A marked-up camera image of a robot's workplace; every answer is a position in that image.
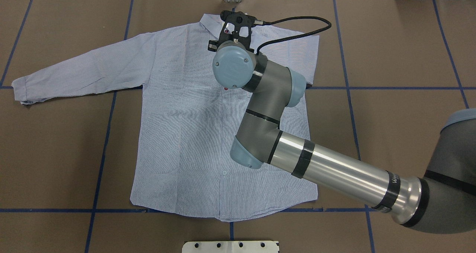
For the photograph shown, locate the light blue striped shirt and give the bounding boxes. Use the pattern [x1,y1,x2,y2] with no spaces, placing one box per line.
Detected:
[12,14,318,221]

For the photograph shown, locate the brown paper table cover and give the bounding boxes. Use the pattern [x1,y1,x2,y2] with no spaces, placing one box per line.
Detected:
[0,0,476,253]

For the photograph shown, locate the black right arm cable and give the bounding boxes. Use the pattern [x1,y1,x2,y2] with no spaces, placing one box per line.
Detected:
[253,17,332,55]

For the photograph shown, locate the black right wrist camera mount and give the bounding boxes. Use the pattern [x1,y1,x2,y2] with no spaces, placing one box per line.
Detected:
[208,10,257,53]

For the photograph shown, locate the white camera pillar with base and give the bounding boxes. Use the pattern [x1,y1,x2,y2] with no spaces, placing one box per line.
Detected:
[182,240,280,253]

